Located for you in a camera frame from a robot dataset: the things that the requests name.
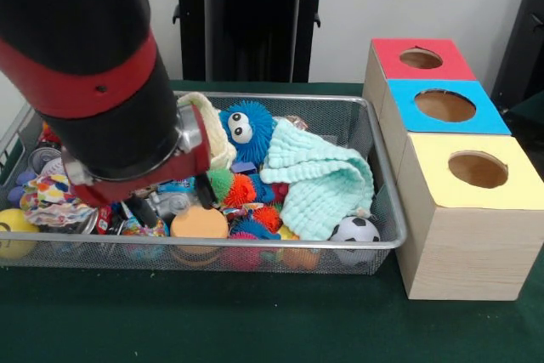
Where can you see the cream knitted cloth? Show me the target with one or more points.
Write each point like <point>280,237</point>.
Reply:
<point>217,133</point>

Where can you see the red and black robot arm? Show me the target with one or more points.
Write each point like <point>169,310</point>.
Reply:
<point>85,61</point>

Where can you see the colourful patterned cloth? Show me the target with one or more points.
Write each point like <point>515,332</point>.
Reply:
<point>47,201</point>

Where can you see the mint green knitted cloth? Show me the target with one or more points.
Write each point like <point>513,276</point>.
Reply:
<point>323,184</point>

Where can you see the orange foam disc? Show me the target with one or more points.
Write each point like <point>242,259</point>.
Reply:
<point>200,222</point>

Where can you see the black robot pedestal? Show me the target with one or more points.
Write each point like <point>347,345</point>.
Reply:
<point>255,18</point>

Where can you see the dark green table cloth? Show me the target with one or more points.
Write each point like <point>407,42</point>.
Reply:
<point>255,316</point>
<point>531,120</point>

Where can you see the wooden box with three holes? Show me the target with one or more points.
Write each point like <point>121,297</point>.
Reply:
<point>467,252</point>

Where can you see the black upright panel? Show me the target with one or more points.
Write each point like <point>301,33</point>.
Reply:
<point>523,40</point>

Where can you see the blue spiky toy with eyes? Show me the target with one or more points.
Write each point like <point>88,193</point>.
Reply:
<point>251,125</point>

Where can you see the black and white soccer ball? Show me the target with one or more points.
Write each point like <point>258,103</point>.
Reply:
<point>355,229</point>

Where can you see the yellow printed ball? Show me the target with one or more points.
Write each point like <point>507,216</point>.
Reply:
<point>13,220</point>

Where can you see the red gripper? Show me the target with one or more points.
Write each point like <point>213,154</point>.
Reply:
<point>161,178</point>

